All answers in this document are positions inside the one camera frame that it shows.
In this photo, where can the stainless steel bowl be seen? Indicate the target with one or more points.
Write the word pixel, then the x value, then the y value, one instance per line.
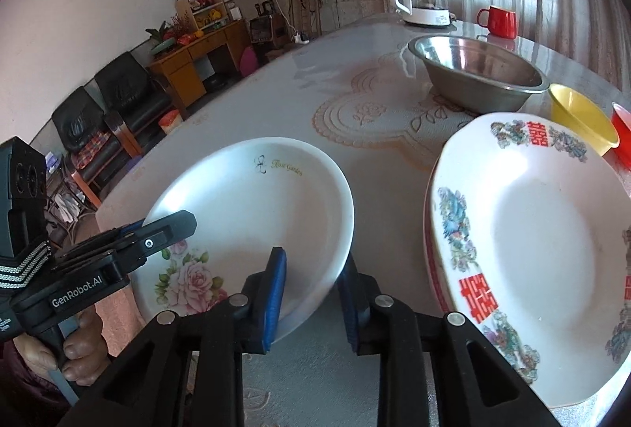
pixel 476 75

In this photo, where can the black armchair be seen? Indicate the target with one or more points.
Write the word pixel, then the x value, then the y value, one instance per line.
pixel 128 89
pixel 92 139

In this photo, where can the red plastic bowl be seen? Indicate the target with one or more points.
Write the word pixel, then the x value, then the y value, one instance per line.
pixel 621 119

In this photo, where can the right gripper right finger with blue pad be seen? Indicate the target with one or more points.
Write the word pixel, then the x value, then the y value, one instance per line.
pixel 380 325

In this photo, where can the red mug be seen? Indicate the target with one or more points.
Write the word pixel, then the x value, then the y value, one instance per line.
pixel 499 22

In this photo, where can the black armchair far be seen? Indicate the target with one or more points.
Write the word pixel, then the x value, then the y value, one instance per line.
pixel 128 89

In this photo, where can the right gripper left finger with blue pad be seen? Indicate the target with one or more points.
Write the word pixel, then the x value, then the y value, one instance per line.
pixel 246 322

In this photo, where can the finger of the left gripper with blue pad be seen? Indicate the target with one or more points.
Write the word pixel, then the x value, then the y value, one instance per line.
pixel 140 241

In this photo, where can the purple floral rimmed plate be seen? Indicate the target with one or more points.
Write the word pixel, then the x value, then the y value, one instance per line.
pixel 434 271

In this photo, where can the white red trash bin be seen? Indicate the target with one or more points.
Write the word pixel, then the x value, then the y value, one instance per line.
pixel 170 121

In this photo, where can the black armchair near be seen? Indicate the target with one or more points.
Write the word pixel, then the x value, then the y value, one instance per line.
pixel 92 139

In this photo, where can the pink round object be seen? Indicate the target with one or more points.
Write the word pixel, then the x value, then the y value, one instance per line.
pixel 249 62

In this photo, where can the red character patterned plate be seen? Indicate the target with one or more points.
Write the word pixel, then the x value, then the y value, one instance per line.
pixel 532 235

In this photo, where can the person's left hand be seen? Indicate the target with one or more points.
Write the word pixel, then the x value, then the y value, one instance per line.
pixel 86 352

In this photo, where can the yellow plastic bowl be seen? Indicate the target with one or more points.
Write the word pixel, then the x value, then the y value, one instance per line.
pixel 579 114

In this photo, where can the wooden cabinet desk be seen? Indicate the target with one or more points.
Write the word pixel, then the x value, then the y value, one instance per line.
pixel 177 72

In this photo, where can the white rose garden plate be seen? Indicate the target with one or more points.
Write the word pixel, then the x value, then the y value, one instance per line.
pixel 248 198

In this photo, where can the wooden chair by wall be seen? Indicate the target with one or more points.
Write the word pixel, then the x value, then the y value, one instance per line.
pixel 305 17

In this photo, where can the wooden shelf with items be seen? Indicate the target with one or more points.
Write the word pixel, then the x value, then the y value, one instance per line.
pixel 205 15

